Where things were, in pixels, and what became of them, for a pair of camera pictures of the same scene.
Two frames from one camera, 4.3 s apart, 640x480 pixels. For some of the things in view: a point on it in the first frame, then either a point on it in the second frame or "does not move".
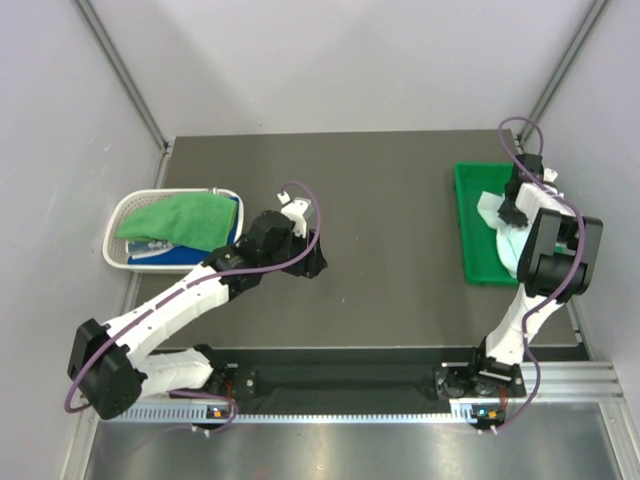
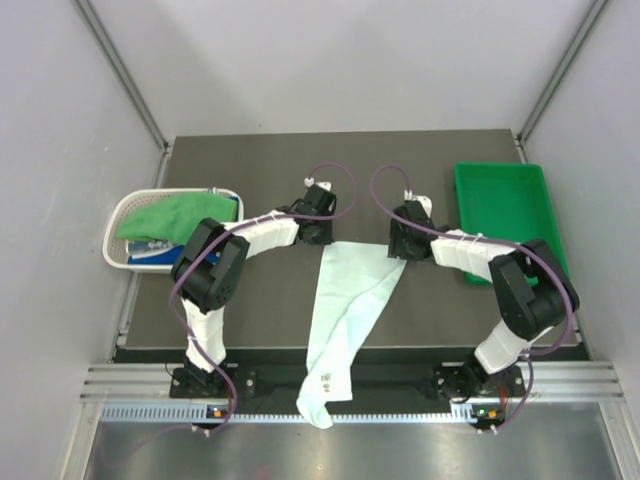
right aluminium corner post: [583, 34] does not move
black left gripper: [311, 265] to [326, 238]
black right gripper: [517, 220] to [397, 249]
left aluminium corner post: [130, 83] does not move
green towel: [195, 219] does not move
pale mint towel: [509, 236] to [352, 278]
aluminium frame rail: [571, 382] does not move
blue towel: [188, 255] does not move
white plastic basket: [123, 204] does not move
